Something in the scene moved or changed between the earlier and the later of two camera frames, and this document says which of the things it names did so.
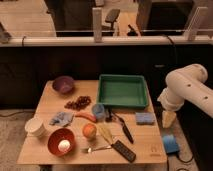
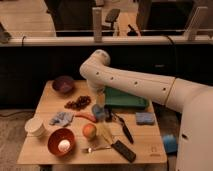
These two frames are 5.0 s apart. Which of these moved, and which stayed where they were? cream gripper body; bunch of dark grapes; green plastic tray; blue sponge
Moved: cream gripper body
Stayed: blue sponge; green plastic tray; bunch of dark grapes
